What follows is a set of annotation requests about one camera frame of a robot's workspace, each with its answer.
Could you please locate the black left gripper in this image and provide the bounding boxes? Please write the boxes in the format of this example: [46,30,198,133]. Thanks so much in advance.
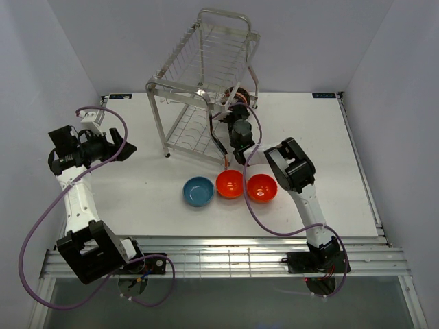
[78,128,137,163]

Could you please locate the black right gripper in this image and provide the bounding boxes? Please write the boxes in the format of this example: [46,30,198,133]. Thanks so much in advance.
[219,98,250,133]

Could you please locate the brown cream-inside bowl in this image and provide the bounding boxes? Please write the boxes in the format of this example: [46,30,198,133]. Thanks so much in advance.
[233,87,251,105]

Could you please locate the white orange patterned bowl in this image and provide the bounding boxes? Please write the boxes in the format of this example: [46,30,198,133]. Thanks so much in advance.
[220,87,236,108]

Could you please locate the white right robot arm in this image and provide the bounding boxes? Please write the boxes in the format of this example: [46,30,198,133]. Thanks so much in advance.
[225,102,351,278]

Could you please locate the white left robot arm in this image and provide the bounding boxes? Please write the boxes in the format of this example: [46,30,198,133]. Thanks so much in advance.
[48,125,166,284]

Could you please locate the orange plastic bowl left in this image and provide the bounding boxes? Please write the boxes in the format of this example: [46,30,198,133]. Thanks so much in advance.
[215,169,244,199]

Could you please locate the orange plastic bowl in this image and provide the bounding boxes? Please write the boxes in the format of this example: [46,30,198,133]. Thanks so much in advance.
[215,169,244,199]
[246,173,278,203]

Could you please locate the orange plastic bowl right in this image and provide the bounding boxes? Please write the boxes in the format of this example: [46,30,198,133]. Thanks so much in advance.
[246,173,278,203]

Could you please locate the blue ceramic bowl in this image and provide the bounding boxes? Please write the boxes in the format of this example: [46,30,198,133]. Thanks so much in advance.
[182,176,215,207]

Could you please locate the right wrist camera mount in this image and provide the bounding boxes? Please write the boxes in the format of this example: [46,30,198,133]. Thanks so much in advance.
[211,110,232,121]

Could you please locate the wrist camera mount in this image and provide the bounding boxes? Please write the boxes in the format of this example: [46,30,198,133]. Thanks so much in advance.
[75,109,105,135]
[211,110,232,121]

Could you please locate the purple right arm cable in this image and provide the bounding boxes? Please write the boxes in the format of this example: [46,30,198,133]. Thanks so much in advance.
[241,104,351,298]

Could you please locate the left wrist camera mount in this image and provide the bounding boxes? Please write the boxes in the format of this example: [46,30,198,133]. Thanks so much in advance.
[75,109,105,135]

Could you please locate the steel wire dish rack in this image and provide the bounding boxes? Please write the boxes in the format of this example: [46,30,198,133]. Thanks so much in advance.
[145,8,260,167]

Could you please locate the aluminium table frame rails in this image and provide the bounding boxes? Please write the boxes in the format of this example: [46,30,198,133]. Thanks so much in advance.
[27,92,429,329]

